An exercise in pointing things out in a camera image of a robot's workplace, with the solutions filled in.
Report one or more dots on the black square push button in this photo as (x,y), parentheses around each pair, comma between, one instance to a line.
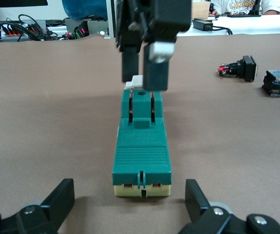
(247,68)

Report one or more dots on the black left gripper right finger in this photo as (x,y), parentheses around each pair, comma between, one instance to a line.
(198,204)

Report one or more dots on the metal electronics box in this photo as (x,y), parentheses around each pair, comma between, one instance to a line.
(94,28)

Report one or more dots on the person in Lakers shirt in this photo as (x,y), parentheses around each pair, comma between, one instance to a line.
(237,6)

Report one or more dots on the brown cardboard sheet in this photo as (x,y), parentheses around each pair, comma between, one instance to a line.
(200,9)

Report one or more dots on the brown paper table cover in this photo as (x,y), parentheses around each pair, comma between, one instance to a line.
(32,122)

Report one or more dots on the person in white shirt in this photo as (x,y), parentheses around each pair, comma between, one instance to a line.
(274,6)

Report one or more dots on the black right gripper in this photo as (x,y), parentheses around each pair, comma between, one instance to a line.
(166,14)

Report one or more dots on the black power adapter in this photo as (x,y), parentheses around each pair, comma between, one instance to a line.
(203,24)

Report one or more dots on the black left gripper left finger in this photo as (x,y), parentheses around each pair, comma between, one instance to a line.
(57,202)

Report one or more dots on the white desk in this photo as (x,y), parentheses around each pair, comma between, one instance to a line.
(264,24)

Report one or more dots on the green push button switch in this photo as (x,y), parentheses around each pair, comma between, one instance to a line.
(279,83)

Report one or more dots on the grey power strip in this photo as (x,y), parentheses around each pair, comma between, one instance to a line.
(12,36)

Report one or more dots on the black monitor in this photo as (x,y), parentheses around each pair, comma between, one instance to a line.
(13,2)

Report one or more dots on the blue fabric object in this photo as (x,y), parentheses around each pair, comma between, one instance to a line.
(86,8)

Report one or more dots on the black keyboard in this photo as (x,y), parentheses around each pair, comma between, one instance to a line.
(244,15)

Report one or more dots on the aluminium camera mount post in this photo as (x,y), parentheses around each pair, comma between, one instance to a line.
(110,17)

